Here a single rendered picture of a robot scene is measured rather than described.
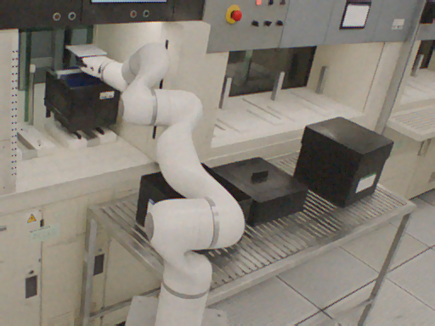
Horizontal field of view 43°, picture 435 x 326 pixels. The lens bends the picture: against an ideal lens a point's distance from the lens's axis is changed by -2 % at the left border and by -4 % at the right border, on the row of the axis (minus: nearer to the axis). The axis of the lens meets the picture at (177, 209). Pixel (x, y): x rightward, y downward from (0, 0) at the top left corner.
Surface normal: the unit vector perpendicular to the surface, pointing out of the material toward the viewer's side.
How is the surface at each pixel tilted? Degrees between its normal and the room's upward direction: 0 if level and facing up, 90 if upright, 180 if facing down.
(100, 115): 93
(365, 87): 90
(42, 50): 90
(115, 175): 90
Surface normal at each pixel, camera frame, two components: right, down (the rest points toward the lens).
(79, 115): 0.62, 0.53
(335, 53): -0.77, 0.23
